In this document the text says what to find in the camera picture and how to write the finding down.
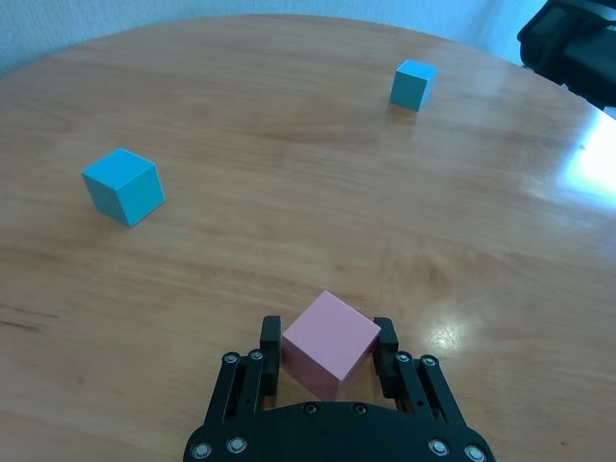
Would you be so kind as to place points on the light blue cube block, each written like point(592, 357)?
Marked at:
point(411, 86)
point(125, 187)

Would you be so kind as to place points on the pink cube block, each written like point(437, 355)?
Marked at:
point(332, 341)

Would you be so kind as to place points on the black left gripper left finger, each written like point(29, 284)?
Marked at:
point(270, 356)

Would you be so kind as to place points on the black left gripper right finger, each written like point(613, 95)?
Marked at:
point(387, 361)

